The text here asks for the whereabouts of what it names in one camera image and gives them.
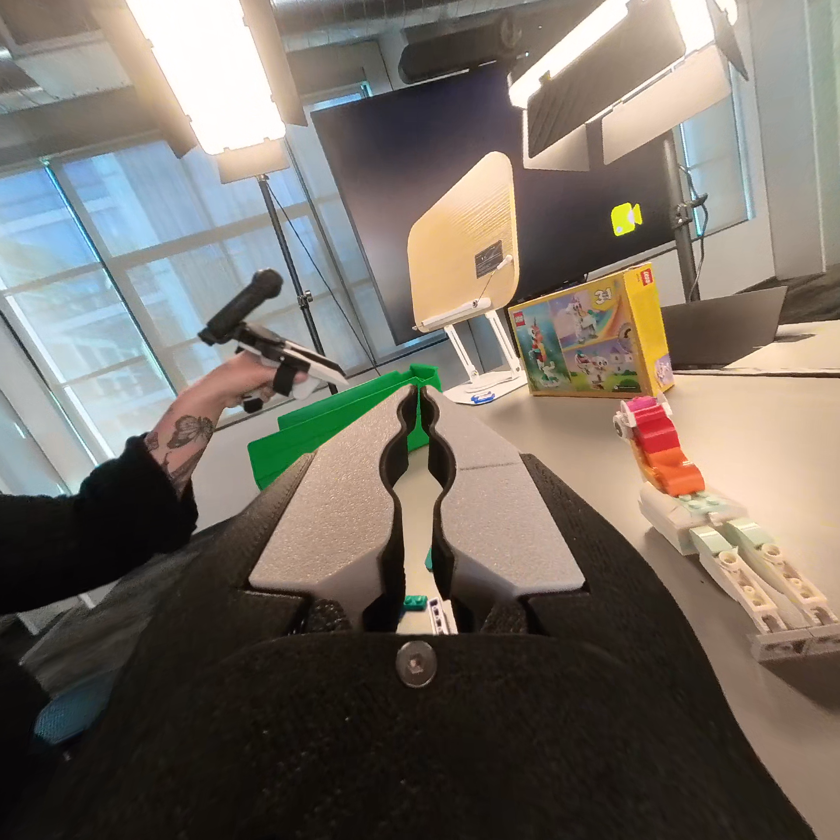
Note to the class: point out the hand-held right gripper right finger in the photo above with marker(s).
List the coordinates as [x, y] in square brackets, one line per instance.
[512, 518]

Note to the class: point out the large paned window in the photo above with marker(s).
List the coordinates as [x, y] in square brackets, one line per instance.
[164, 229]

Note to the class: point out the white lego unicorn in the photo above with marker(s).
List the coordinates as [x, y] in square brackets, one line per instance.
[676, 472]

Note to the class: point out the wooden oval board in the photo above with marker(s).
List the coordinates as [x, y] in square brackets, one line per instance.
[459, 243]

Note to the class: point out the black video bar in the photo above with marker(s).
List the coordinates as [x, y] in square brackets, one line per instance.
[453, 49]

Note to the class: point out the green lego plate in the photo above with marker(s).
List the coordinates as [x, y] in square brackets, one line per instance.
[415, 600]

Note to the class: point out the green lego slope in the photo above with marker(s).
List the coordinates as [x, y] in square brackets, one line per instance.
[430, 559]

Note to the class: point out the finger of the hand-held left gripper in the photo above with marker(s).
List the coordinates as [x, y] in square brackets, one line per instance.
[321, 371]
[312, 355]

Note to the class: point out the person's left hand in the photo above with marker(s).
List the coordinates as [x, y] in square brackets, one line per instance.
[226, 387]

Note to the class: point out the white tablet stand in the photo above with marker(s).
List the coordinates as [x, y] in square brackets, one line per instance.
[489, 377]

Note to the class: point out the blue mesh seat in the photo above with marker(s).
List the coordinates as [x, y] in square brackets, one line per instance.
[72, 712]

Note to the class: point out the person's left forearm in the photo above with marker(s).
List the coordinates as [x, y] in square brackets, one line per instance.
[98, 525]

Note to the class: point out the large dark display screen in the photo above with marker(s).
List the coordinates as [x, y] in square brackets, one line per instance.
[394, 197]

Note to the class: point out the studio light panel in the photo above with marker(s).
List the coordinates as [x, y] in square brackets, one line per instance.
[210, 72]
[623, 79]

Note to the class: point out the lego set box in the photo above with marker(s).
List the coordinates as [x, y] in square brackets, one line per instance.
[584, 341]

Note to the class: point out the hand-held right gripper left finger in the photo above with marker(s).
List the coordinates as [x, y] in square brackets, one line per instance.
[321, 518]

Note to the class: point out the green plastic bin stack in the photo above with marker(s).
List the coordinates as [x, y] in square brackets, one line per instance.
[295, 439]

